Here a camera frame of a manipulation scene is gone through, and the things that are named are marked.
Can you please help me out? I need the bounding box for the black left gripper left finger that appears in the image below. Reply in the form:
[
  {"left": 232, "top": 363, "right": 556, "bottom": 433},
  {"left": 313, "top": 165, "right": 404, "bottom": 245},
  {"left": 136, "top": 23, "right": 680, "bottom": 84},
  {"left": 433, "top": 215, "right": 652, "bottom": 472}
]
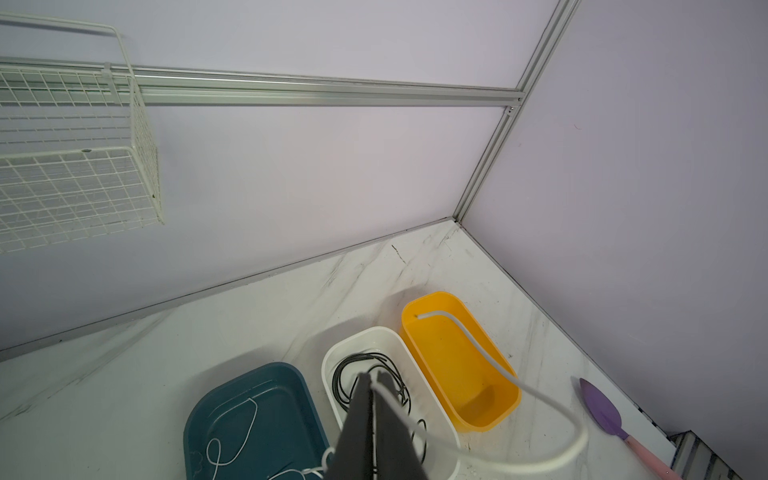
[{"left": 324, "top": 373, "right": 374, "bottom": 480}]

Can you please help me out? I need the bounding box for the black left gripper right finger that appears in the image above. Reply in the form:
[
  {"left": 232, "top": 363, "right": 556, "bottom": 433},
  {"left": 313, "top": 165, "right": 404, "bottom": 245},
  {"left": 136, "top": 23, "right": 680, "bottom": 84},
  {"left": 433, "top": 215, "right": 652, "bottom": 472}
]
[{"left": 373, "top": 374, "right": 427, "bottom": 480}]

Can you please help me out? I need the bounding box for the black cable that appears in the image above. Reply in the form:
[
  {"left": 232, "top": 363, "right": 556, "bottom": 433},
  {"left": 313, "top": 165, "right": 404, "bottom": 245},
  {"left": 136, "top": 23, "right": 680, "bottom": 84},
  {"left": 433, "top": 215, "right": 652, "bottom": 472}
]
[{"left": 331, "top": 351, "right": 428, "bottom": 466}]

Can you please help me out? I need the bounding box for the teal plastic bin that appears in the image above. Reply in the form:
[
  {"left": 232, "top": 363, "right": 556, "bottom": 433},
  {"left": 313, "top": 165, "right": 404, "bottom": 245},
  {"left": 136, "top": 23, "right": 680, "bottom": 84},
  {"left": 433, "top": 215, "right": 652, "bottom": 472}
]
[{"left": 183, "top": 362, "right": 329, "bottom": 479}]

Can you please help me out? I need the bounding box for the yellow plastic bin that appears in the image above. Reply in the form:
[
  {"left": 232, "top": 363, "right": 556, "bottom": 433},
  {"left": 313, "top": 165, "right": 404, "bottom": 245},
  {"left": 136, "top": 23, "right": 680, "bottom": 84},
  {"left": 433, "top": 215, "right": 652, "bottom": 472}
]
[{"left": 399, "top": 292, "right": 522, "bottom": 433}]

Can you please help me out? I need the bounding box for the white plastic bin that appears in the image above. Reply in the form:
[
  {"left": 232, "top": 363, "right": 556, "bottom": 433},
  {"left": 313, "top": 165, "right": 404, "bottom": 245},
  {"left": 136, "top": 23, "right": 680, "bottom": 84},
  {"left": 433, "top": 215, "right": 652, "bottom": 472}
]
[{"left": 321, "top": 327, "right": 459, "bottom": 479}]

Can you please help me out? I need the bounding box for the purple pink spatula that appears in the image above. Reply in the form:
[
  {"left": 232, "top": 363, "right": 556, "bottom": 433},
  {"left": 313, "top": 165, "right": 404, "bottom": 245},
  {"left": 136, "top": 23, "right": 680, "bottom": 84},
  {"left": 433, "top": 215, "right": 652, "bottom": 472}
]
[{"left": 579, "top": 378, "right": 682, "bottom": 480}]

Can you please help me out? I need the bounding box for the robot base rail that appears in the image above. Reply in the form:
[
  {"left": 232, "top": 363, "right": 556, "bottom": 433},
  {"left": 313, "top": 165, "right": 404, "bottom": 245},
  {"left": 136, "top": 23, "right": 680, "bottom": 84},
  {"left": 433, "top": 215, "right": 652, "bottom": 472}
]
[{"left": 668, "top": 431, "right": 742, "bottom": 480}]

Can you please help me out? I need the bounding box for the white wire basket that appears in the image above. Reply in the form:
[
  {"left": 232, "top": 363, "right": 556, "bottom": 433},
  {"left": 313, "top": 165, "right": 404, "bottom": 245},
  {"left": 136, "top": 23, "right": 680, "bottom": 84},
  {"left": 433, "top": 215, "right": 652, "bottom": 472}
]
[{"left": 1, "top": 12, "right": 164, "bottom": 254}]

